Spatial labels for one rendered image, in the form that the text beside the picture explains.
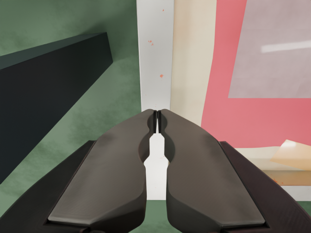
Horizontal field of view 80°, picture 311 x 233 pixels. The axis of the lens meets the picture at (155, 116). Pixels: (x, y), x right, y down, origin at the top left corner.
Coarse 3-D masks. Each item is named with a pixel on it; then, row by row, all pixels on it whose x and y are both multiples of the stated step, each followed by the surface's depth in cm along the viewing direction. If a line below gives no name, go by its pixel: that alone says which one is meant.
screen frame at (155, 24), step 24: (144, 0) 18; (168, 0) 18; (144, 24) 19; (168, 24) 19; (144, 48) 20; (168, 48) 20; (144, 72) 22; (168, 72) 22; (144, 96) 23; (168, 96) 23; (288, 192) 31
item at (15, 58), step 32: (0, 64) 42; (32, 64) 45; (64, 64) 60; (96, 64) 89; (0, 96) 36; (32, 96) 44; (64, 96) 58; (0, 128) 35; (32, 128) 43; (0, 160) 34
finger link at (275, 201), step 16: (224, 144) 8; (240, 160) 7; (240, 176) 7; (256, 176) 7; (256, 192) 6; (272, 192) 6; (272, 208) 6; (288, 208) 6; (272, 224) 5; (288, 224) 5; (304, 224) 5
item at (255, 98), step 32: (224, 0) 21; (256, 0) 21; (288, 0) 21; (224, 32) 23; (256, 32) 23; (288, 32) 23; (224, 64) 25; (256, 64) 24; (288, 64) 24; (224, 96) 27; (256, 96) 27; (288, 96) 27; (224, 128) 29; (256, 128) 29; (288, 128) 29
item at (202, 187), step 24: (168, 120) 10; (168, 144) 9; (192, 144) 8; (216, 144) 8; (168, 168) 7; (192, 168) 7; (216, 168) 7; (168, 192) 6; (192, 192) 6; (216, 192) 6; (240, 192) 6; (168, 216) 7; (192, 216) 6; (216, 216) 5; (240, 216) 5
